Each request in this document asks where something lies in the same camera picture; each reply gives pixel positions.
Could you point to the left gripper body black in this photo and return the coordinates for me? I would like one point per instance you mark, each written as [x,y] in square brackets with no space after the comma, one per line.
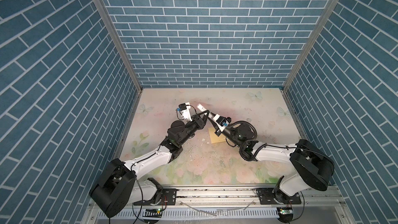
[199,126]

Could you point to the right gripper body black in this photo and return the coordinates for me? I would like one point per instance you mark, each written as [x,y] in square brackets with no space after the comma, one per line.
[219,131]

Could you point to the white glue stick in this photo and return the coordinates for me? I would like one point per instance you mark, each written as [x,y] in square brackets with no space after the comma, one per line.
[201,107]

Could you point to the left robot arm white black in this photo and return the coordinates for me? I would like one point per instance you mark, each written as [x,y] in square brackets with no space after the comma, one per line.
[119,183]

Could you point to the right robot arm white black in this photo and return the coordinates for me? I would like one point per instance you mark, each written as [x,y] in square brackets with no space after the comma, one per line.
[311,168]

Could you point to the right controller board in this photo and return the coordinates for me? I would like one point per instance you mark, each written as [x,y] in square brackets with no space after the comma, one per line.
[285,211]

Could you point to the controller board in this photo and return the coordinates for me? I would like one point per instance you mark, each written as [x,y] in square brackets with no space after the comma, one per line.
[152,213]
[285,211]

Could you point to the left controller board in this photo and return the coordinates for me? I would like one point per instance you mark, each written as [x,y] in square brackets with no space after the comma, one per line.
[152,213]

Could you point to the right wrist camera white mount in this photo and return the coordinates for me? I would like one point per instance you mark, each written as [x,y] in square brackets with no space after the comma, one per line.
[222,120]

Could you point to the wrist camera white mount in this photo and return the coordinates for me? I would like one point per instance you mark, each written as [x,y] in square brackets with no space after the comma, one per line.
[222,120]
[183,111]

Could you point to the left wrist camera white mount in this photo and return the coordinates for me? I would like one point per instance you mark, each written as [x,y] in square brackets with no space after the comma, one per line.
[183,111]

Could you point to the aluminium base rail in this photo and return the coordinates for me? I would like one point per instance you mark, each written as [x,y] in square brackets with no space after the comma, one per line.
[240,195]

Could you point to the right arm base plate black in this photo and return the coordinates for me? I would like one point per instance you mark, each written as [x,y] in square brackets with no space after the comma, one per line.
[268,196]

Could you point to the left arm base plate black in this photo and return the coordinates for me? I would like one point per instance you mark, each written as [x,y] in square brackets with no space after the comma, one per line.
[168,195]

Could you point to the white slotted cable duct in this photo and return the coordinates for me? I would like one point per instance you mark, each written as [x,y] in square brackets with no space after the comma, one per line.
[188,213]

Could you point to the left aluminium corner post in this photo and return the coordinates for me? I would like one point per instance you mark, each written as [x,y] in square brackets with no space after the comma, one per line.
[101,8]

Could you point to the aluminium corner post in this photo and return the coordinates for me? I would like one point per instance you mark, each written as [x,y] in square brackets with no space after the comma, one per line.
[101,8]
[320,24]

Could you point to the right aluminium corner post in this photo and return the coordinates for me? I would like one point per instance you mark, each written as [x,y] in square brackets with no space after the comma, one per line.
[320,24]

